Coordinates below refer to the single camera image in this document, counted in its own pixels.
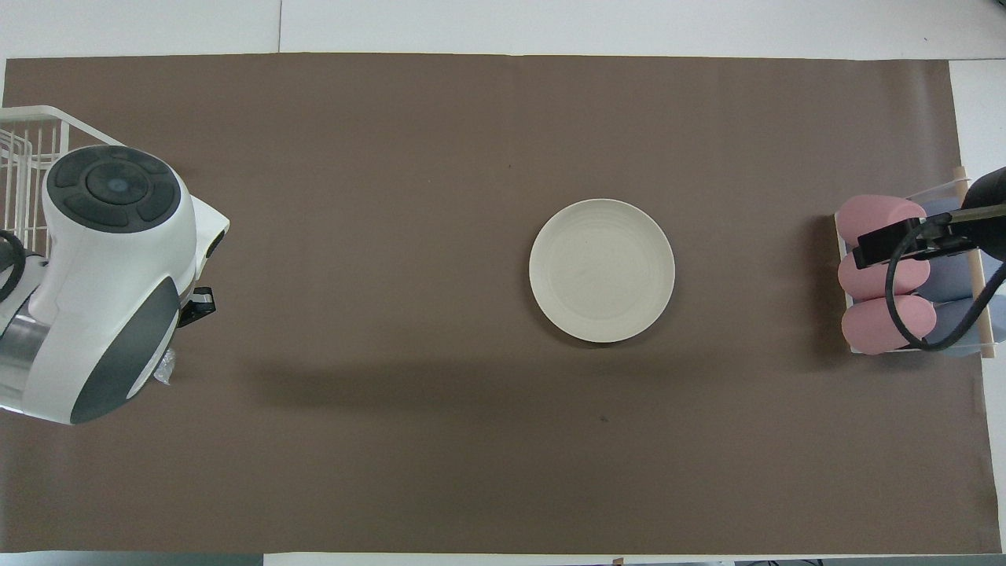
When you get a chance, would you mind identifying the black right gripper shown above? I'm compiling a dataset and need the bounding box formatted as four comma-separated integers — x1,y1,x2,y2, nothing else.
854,167,1006,270

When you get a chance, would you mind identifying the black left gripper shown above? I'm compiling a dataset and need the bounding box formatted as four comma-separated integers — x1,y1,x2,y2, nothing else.
177,286,217,329

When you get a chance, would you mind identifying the cream round plate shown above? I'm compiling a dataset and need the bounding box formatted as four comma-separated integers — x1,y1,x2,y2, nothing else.
528,198,676,344

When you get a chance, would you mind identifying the pink cup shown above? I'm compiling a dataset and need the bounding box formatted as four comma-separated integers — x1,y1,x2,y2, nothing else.
838,252,931,301
841,295,938,355
835,195,928,247

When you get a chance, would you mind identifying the brown table mat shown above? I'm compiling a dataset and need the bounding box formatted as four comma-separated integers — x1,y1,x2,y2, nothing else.
0,53,1000,555

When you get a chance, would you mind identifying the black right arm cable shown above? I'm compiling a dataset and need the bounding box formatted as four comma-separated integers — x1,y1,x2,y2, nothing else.
886,226,1006,351

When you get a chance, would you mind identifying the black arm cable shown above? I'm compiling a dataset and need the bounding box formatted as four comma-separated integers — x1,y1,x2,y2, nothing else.
886,226,1006,351
0,228,27,304

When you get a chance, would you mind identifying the wire cup rack wooden rod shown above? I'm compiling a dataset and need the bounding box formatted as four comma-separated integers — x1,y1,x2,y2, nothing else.
833,167,999,360

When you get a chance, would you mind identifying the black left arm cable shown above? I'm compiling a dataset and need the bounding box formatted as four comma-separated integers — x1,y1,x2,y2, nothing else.
0,228,27,304

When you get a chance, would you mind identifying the white wire dish rack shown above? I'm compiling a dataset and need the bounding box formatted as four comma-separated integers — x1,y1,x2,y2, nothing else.
0,105,128,257

